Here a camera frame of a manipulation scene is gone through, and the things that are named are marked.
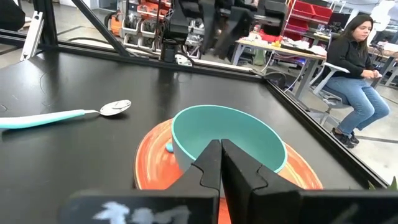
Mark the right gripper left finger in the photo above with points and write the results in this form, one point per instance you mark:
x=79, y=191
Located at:
x=155, y=186

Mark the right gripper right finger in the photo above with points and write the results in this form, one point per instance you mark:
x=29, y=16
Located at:
x=280, y=202

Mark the orange round plate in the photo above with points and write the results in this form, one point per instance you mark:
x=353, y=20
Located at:
x=152, y=165

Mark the teal bowl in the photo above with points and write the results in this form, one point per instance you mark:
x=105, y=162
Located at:
x=224, y=127

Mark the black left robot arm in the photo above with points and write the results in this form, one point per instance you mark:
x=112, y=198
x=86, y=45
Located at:
x=177, y=25

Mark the grey office chair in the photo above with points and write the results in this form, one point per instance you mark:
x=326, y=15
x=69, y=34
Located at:
x=329, y=70

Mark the wooden workbench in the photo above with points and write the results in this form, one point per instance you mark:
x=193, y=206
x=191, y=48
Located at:
x=298, y=54

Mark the person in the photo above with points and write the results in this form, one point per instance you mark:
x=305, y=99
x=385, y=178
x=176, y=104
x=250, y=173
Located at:
x=348, y=56

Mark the red storage bins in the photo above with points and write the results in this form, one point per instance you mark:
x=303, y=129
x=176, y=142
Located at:
x=308, y=9

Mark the white bulbous column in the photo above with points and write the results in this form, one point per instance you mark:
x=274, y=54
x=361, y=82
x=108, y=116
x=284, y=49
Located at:
x=384, y=12

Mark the silver metal bracket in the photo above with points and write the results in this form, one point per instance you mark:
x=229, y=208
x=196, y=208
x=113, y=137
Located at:
x=32, y=34

